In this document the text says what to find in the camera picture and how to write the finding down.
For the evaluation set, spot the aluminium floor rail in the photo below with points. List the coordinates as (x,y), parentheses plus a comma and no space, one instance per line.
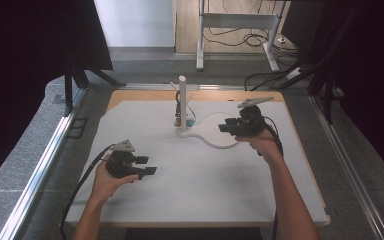
(350,173)
(40,173)

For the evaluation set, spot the black tripod stand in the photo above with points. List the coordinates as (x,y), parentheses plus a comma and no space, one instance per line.
(80,80)

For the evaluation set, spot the white peg stand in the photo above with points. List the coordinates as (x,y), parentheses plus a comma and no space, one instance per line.
(182,100)

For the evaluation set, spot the white table mat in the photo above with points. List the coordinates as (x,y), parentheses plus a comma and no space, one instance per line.
(196,186)

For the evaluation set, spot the black curtain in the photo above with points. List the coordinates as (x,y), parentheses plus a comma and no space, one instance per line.
(30,66)

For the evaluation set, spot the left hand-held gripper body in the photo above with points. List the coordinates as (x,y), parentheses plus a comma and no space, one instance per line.
(121,161)

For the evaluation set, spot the white metal desk frame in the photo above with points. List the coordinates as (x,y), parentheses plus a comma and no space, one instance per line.
(236,20)

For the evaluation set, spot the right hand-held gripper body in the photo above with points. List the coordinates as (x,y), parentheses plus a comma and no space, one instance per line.
(250,121)

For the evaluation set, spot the white power strip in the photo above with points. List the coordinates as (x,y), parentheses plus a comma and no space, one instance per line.
(294,73)

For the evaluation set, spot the dark stand legs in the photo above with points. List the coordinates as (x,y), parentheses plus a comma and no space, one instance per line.
(323,80)

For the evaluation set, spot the person's right hand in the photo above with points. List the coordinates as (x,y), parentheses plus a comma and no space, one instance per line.
(265,145)

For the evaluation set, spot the person's left hand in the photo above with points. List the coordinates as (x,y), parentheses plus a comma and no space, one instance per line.
(105,183)

